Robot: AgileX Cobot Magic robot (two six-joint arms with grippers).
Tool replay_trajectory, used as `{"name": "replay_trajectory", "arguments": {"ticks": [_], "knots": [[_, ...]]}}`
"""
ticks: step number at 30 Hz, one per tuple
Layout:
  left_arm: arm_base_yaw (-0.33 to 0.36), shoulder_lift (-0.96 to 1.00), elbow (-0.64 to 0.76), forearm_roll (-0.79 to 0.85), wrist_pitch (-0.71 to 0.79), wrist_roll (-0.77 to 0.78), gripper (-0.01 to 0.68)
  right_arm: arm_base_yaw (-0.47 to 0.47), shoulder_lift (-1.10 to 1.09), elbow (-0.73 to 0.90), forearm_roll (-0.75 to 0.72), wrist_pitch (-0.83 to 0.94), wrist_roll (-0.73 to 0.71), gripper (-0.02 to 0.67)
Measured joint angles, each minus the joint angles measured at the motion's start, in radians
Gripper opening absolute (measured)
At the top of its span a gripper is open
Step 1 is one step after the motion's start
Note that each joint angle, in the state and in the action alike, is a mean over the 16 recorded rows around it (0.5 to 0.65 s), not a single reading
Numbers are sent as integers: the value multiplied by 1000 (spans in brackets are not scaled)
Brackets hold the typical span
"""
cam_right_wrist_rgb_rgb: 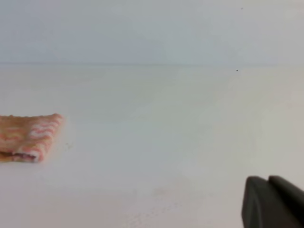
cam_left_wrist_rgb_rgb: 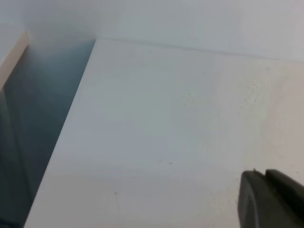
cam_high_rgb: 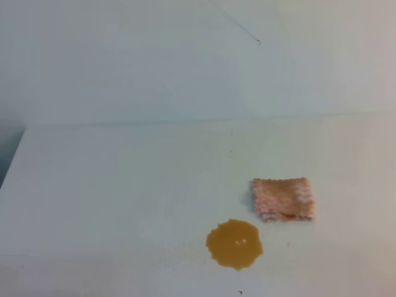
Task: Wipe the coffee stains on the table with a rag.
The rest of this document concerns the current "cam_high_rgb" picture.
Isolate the pink stained rag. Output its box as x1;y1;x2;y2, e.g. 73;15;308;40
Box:
251;178;316;223

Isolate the brown coffee stain puddle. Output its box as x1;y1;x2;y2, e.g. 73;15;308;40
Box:
205;219;264;271

